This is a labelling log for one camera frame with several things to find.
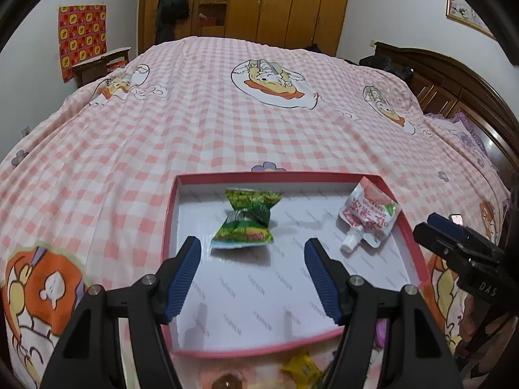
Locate chocolate ball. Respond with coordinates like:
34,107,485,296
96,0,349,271
209,371,244,389

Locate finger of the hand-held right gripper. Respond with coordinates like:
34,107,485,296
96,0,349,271
414,222,475,270
427,213,493,252

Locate pink spout pouch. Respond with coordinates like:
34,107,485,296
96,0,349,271
337,176,401,255

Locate framed wall picture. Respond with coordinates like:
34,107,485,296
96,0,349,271
445,0,497,40

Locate wooden nightstand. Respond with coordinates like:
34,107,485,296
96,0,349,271
72,47,132,88

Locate wooden corner shelf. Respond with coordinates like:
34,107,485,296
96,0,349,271
198,0,234,38

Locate red patterned wall poster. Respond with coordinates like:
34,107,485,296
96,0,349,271
59,5,108,84

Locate green snack packet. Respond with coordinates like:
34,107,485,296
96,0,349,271
210,187,283,248

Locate hanging dark clothes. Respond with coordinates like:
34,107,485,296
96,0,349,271
153,0,190,45

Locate wooden wardrobe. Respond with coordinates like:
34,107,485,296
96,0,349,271
138,0,353,55

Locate purple pillow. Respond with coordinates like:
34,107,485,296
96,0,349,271
424,111,491,167

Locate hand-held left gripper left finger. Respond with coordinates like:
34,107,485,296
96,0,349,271
41,236,202,389

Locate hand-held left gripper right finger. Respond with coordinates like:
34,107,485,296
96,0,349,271
304,238,463,389

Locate dark clothes pile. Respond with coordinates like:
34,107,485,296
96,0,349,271
359,54,414,86

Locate pink checked cartoon blanket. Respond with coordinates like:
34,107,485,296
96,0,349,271
0,36,513,389

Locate dark wooden headboard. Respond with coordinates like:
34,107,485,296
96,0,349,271
373,41,519,195

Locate red cardboard box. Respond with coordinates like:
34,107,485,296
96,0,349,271
161,173,430,358

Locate yellow candy packet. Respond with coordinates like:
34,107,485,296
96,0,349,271
282,352,325,387

